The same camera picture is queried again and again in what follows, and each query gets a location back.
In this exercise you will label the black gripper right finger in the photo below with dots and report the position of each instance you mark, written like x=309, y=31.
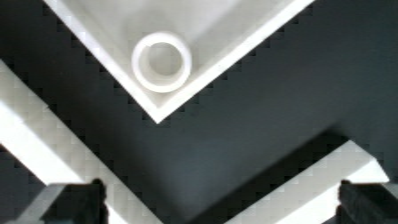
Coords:
x=368, y=203

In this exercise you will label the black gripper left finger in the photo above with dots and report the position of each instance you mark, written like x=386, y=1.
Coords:
x=68, y=204

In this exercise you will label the white square table top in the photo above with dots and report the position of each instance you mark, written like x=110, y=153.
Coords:
x=167, y=42

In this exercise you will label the white U-shaped obstacle fence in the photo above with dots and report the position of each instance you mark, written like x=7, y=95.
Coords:
x=48, y=149

